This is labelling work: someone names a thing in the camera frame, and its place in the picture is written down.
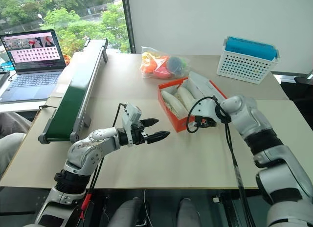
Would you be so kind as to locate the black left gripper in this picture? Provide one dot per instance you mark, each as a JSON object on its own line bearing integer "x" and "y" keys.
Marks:
{"x": 138, "y": 137}

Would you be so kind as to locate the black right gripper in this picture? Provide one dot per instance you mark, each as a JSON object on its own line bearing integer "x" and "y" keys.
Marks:
{"x": 209, "y": 123}

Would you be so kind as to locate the red cardboard box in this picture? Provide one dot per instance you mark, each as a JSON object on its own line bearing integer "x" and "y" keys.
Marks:
{"x": 167, "y": 109}

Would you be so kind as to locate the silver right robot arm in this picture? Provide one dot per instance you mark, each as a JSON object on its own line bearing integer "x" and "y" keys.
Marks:
{"x": 247, "y": 117}

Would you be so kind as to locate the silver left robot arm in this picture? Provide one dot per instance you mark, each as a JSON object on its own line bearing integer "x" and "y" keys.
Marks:
{"x": 83, "y": 151}

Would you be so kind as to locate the green conveyor belt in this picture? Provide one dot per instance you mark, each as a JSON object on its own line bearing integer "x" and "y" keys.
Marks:
{"x": 73, "y": 90}

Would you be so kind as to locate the clear bag of colourful toys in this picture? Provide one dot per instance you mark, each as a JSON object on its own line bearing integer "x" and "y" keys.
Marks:
{"x": 159, "y": 68}

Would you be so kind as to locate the white perforated plastic basket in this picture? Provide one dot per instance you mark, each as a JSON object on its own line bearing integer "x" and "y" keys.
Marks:
{"x": 242, "y": 65}

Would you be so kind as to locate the blue package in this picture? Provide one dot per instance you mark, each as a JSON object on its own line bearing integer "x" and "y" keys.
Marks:
{"x": 249, "y": 48}

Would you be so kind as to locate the dark rounded shape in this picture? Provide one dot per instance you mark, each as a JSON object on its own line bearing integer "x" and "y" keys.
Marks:
{"x": 127, "y": 212}

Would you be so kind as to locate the white paper slip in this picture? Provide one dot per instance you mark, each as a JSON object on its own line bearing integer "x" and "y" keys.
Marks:
{"x": 60, "y": 88}

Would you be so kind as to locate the open grey laptop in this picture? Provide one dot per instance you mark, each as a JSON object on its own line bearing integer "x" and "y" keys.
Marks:
{"x": 31, "y": 85}

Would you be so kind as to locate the person in grey trousers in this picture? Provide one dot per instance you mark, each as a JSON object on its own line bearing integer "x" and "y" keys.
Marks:
{"x": 9, "y": 148}

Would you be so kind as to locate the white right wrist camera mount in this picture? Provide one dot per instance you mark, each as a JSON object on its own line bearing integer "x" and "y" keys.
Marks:
{"x": 207, "y": 107}

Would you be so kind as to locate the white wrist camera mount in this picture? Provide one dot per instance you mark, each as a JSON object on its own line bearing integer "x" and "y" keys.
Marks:
{"x": 207, "y": 107}
{"x": 130, "y": 113}

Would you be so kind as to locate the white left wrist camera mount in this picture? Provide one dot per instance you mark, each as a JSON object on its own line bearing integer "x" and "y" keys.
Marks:
{"x": 130, "y": 113}

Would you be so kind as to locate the dark window frame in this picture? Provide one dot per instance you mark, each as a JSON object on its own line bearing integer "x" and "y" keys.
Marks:
{"x": 128, "y": 21}

